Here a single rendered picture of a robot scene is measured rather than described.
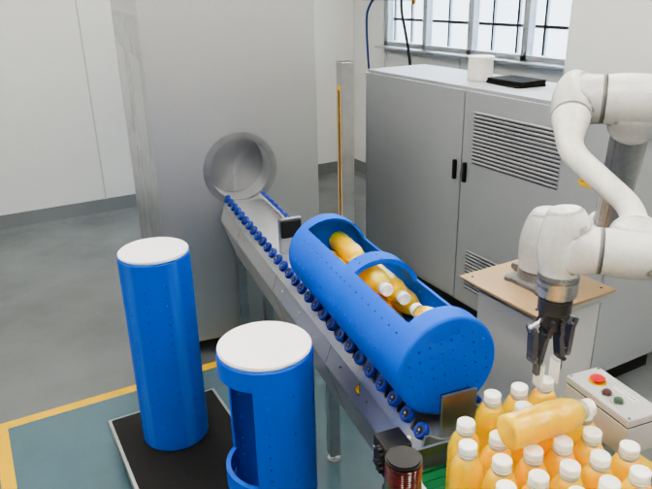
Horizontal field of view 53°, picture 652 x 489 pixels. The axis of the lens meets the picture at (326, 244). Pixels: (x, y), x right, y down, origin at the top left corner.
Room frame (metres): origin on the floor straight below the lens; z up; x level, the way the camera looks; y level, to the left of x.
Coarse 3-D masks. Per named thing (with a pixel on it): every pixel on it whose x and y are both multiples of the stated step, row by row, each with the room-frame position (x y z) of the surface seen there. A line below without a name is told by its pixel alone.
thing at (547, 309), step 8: (544, 304) 1.29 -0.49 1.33; (552, 304) 1.28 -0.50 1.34; (560, 304) 1.28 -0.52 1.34; (568, 304) 1.28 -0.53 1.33; (544, 312) 1.29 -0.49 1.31; (552, 312) 1.28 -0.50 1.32; (560, 312) 1.28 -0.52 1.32; (568, 312) 1.28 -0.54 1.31; (544, 320) 1.29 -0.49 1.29; (552, 320) 1.30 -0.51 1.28; (568, 320) 1.32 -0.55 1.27; (544, 328) 1.29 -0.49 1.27
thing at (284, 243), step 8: (296, 216) 2.63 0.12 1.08; (280, 224) 2.59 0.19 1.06; (288, 224) 2.59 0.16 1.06; (296, 224) 2.60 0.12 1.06; (280, 232) 2.60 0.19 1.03; (288, 232) 2.59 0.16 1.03; (280, 240) 2.60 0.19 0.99; (288, 240) 2.61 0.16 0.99; (280, 248) 2.59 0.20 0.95; (288, 248) 2.61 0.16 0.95
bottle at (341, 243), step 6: (336, 234) 2.21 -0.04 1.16; (342, 234) 2.20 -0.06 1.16; (330, 240) 2.21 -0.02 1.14; (336, 240) 2.18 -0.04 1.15; (342, 240) 2.15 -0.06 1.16; (348, 240) 2.14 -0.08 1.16; (336, 246) 2.15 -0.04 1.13; (342, 246) 2.11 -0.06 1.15; (348, 246) 2.09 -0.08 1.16; (354, 246) 2.08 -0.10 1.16; (360, 246) 2.10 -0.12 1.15; (342, 252) 2.10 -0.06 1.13; (348, 252) 2.07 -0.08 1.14; (354, 252) 2.06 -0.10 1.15; (360, 252) 2.07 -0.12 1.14; (342, 258) 2.12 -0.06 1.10; (348, 258) 2.06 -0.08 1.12
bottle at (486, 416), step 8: (480, 408) 1.26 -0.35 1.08; (488, 408) 1.25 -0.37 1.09; (496, 408) 1.24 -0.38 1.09; (480, 416) 1.24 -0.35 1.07; (488, 416) 1.23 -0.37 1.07; (496, 416) 1.23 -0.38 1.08; (480, 424) 1.24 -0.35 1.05; (488, 424) 1.23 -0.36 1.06; (496, 424) 1.23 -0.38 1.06; (480, 432) 1.24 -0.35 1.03; (488, 432) 1.23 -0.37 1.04; (480, 440) 1.23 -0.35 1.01
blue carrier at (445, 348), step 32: (320, 224) 2.22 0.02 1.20; (352, 224) 2.20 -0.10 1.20; (320, 256) 1.95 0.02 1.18; (384, 256) 1.82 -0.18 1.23; (320, 288) 1.87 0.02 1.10; (352, 288) 1.71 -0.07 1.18; (416, 288) 1.85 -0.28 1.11; (352, 320) 1.64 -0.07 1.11; (384, 320) 1.51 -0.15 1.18; (416, 320) 1.44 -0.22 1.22; (448, 320) 1.41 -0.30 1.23; (384, 352) 1.45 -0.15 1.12; (416, 352) 1.38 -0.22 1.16; (448, 352) 1.41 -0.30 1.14; (480, 352) 1.45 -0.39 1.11; (416, 384) 1.38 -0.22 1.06; (448, 384) 1.42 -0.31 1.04; (480, 384) 1.45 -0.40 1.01
